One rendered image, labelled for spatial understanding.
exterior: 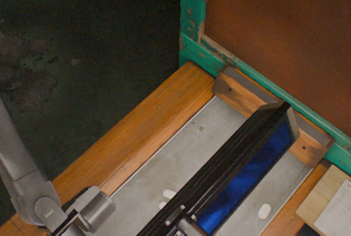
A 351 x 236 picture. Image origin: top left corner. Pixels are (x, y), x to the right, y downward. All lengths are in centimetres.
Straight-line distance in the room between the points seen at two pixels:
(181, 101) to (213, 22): 21
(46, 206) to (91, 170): 26
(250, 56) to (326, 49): 20
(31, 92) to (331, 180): 149
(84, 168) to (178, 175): 22
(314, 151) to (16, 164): 60
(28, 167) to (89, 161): 27
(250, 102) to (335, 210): 30
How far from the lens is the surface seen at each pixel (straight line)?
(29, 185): 70
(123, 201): 93
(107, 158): 94
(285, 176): 97
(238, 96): 93
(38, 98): 200
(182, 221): 52
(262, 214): 91
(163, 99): 100
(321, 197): 94
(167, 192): 91
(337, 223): 93
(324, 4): 71
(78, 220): 75
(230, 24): 89
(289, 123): 62
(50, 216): 70
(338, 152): 94
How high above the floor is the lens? 162
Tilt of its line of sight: 60 degrees down
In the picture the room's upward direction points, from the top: straight up
